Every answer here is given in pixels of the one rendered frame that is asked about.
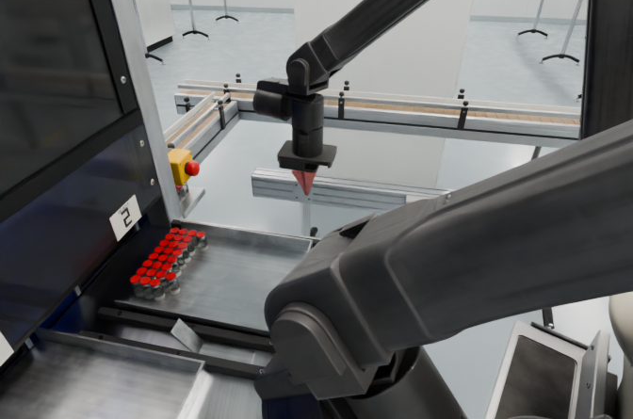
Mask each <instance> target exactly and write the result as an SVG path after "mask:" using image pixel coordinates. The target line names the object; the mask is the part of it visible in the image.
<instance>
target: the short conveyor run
mask: <svg viewBox="0 0 633 419"><path fill-rule="evenodd" d="M214 97H215V91H213V92H212V93H210V94H209V95H208V96H207V97H205V98H204V99H203V100H202V101H201V102H199V103H198V104H197V105H195V106H190V103H189V98H188V97H185V98H184V102H186V104H185V107H186V112H187V113H186V114H185V115H184V116H183V117H182V118H180V119H179V120H178V121H177V122H175V123H174V124H173V125H172V126H170V127H169V128H168V129H167V130H166V131H164V132H163V135H164V139H165V142H166V147H167V148H173V149H179V150H189V151H191V155H192V160H193V161H196V162H198V163H199V165H200V164H201V163H202V162H203V161H204V159H205V158H206V157H207V156H208V155H209V154H210V153H211V152H212V151H213V150H214V149H215V148H216V147H217V146H218V145H219V143H220V142H221V141H222V140H223V139H224V138H225V137H226V136H227V135H228V133H229V132H230V131H231V130H232V129H233V128H234V127H235V126H236V124H237V123H238V122H239V114H238V105H237V101H231V102H225V101H226V100H227V99H228V98H230V93H226V94H225V95H224V96H223V97H221V98H220V99H219V100H217V101H214V100H212V99H213V98H214Z"/></svg>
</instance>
